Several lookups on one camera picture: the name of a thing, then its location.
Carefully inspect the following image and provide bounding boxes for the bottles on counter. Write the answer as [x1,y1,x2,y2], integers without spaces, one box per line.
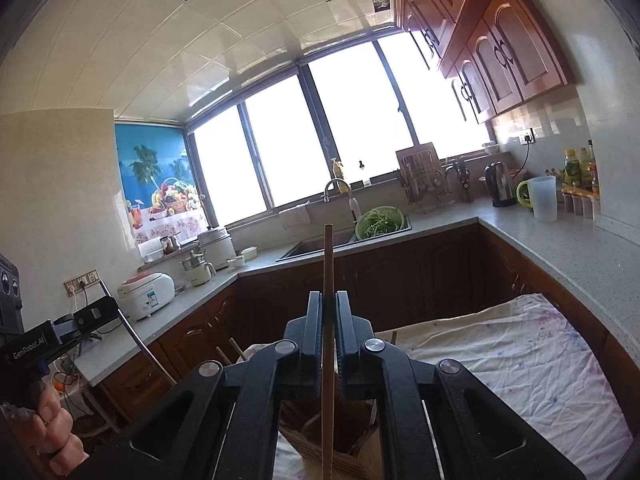
[562,191,600,220]

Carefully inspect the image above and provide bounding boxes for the green colander with vegetables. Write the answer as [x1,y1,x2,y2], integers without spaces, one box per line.
[355,207,405,241]

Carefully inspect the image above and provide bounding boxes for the knife block with scissors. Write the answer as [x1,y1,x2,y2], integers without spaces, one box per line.
[452,157,475,203]

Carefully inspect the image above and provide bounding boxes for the wall outlet strip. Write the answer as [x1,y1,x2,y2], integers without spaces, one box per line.
[64,270,101,293]

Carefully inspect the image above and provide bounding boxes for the wooden base cabinets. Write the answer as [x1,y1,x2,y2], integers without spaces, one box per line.
[75,222,640,421]

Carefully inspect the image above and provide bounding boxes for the yellow oil bottle green label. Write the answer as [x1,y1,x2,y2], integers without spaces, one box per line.
[564,148,582,191]

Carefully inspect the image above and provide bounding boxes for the wooden slatted utensil holder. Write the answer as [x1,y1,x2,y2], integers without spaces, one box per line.
[276,394,383,480]

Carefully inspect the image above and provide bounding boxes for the steel faucet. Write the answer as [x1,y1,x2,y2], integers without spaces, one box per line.
[323,178,353,203]

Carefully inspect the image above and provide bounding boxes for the white bowls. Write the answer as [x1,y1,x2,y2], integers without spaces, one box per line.
[227,246,259,269]

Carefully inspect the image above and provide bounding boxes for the white rice cooker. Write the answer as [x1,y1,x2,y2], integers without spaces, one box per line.
[117,272,176,322]

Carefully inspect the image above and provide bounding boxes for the white dish cloth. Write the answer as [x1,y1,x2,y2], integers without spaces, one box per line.
[279,203,312,231]

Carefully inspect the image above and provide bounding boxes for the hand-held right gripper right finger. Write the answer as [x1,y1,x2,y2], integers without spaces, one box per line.
[335,291,586,480]

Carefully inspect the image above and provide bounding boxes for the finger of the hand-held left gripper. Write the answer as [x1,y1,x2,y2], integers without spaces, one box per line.
[74,296,121,330]
[50,321,98,348]

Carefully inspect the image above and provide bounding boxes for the steel electric kettle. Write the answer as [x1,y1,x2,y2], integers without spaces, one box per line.
[484,161,518,208]

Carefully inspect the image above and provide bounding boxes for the wire dish rack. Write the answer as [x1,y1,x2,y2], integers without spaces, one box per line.
[400,152,456,208]

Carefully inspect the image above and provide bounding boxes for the wooden cutting board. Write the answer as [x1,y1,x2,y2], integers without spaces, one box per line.
[395,142,438,181]

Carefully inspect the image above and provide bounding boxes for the kitchen window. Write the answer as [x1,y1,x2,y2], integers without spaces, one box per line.
[185,30,493,228]

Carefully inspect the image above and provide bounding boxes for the tropical fruit wall poster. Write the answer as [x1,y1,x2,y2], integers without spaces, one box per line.
[114,122,208,246]

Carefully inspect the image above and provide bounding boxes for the dark bottle red label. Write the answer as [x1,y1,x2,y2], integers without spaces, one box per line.
[587,140,600,196]

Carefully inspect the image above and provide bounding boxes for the white steamer pot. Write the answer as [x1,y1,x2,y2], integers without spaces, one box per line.
[196,226,237,264]

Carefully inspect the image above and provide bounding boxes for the metal chopstick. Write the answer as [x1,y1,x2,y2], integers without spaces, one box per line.
[99,279,178,386]

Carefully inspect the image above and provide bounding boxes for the steel kitchen sink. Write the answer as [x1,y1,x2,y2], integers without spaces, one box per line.
[276,212,413,262]

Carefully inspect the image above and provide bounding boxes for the person's left hand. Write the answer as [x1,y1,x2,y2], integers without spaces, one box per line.
[0,382,90,476]

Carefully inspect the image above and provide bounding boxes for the floral white tablecloth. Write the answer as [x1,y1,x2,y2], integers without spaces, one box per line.
[272,292,636,480]

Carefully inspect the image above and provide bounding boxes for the translucent plastic pitcher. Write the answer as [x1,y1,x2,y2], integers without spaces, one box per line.
[529,176,559,222]

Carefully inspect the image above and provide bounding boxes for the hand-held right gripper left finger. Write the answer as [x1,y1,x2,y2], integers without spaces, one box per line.
[80,291,324,480]

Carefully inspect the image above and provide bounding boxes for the speckled grey countertop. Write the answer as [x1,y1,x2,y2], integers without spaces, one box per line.
[65,195,640,386]

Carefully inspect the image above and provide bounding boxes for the wooden upper cabinets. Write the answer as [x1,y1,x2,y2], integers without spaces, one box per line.
[390,0,576,126]

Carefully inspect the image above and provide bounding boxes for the small white electric pot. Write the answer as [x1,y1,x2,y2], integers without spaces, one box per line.
[181,251,218,287]

